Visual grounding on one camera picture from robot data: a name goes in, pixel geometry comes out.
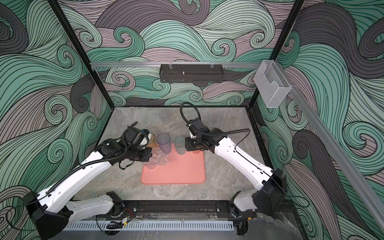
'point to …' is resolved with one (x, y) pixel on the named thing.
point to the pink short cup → (196, 151)
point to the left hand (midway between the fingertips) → (151, 153)
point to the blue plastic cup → (163, 140)
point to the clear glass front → (158, 157)
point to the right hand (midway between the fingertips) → (186, 145)
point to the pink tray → (188, 168)
